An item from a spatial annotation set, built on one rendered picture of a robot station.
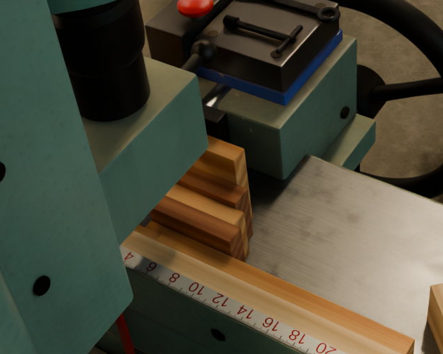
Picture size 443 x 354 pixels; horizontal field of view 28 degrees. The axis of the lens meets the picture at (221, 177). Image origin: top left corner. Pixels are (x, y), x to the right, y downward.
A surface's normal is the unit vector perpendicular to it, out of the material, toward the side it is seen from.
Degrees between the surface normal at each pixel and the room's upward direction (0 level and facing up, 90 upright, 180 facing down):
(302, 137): 90
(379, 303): 0
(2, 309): 90
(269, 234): 0
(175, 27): 0
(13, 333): 90
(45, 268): 90
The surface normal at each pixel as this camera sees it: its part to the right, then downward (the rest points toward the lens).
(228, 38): -0.11, -0.70
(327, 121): 0.83, 0.33
